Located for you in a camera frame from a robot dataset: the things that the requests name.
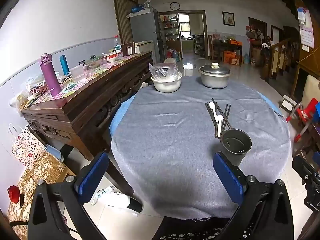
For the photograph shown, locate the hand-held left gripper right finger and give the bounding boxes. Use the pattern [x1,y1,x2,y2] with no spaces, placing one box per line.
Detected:
[213,152,294,240]

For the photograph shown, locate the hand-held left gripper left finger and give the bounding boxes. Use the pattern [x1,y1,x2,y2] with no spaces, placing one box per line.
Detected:
[27,152,109,240]

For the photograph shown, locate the grey metal cup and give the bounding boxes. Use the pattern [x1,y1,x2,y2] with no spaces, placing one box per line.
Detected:
[221,129,252,167]

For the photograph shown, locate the white plastic spoon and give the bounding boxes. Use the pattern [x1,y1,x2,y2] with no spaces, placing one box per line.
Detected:
[216,115,224,140]
[209,102,218,123]

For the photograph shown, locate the dark wooden chair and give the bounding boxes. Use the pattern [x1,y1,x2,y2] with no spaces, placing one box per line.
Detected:
[292,120,320,163]

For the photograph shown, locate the white black floor appliance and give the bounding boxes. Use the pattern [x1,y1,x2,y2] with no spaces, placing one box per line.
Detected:
[91,189,143,214]

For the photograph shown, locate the gold floral cloth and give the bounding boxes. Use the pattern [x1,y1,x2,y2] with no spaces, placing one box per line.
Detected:
[7,152,67,240]

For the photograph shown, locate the round table with grey cloth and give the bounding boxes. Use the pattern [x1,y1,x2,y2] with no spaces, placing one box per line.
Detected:
[110,75,292,220]

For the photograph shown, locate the carved wooden sideboard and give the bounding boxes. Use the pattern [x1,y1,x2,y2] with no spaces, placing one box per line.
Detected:
[20,51,153,160]

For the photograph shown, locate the blue tablecloth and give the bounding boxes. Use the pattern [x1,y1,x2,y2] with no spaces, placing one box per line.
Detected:
[109,91,282,153]

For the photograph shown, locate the red child chair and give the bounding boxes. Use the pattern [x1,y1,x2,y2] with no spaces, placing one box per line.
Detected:
[286,98,320,143]

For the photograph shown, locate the dark floral clothing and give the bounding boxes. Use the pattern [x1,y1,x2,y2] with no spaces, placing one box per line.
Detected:
[152,217,250,240]

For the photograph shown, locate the patterned paper bag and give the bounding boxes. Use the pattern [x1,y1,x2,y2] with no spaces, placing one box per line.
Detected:
[7,124,48,169]

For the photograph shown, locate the white step stool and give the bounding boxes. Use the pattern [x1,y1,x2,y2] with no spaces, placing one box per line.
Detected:
[280,95,297,111]

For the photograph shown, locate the red round object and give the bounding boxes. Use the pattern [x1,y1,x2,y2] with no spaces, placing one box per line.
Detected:
[7,185,20,204]

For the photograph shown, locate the cream chair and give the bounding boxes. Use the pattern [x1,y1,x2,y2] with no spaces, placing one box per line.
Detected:
[301,75,320,110]

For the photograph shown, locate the metal pot with lid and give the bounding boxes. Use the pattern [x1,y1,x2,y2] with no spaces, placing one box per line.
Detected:
[198,62,232,89]

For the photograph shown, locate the clear plastic container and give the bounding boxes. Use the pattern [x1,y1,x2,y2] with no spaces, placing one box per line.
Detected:
[69,65,86,82]

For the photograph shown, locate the purple water bottle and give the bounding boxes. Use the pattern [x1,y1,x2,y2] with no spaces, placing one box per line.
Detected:
[39,53,62,97]

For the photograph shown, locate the blue water bottle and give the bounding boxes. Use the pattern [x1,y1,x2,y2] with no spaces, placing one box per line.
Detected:
[59,54,70,76]

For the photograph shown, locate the bowl with glass lid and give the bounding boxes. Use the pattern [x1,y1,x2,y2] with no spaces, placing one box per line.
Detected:
[85,54,103,68]

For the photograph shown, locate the white red bowl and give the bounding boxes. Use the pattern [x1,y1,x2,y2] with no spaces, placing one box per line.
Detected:
[102,52,120,62]

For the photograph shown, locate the orange box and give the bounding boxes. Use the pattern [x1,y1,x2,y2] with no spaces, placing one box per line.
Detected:
[223,50,242,65]

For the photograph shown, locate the clear plastic bag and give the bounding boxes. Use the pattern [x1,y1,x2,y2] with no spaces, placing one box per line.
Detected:
[149,62,183,82]

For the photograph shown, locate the wooden staircase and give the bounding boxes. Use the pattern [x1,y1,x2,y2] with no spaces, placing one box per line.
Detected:
[260,0,308,83]

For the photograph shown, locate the wooden side table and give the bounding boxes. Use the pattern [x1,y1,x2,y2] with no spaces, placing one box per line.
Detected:
[212,39,243,67]

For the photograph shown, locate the white chest freezer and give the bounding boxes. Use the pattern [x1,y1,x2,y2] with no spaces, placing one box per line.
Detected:
[134,41,154,54]

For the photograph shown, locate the grey refrigerator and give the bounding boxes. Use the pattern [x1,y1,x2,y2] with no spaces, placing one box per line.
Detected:
[129,7,165,58]

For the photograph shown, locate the shelf with bottles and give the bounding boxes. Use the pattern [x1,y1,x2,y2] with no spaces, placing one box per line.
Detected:
[159,14,179,55]

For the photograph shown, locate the wooden door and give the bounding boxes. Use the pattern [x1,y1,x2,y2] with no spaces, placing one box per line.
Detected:
[112,0,139,45]

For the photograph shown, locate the wall calendar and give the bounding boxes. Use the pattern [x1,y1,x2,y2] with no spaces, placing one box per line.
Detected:
[297,7,315,49]

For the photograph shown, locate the framed wall picture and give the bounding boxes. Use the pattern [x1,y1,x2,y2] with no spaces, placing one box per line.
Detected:
[222,11,236,27]

